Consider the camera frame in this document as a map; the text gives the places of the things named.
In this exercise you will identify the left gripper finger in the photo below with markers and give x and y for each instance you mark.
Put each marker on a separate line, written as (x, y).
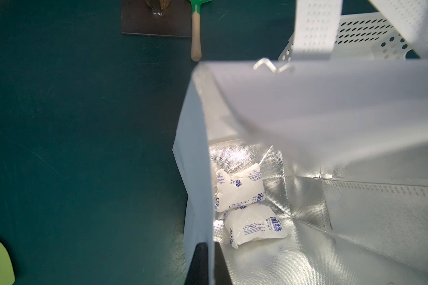
(198, 272)

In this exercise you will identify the white ice pack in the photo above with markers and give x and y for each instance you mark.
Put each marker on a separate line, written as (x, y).
(238, 190)
(252, 223)

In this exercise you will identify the white insulated delivery bag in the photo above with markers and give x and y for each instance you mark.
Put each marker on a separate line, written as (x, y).
(343, 151)

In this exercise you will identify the white perforated plastic basket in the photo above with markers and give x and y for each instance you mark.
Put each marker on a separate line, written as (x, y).
(324, 35)

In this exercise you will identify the pink cherry blossom tree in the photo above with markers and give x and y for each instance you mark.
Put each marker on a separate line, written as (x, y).
(156, 18)

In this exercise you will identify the green toy rake wooden handle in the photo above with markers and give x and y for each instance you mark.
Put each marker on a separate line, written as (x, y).
(196, 48)

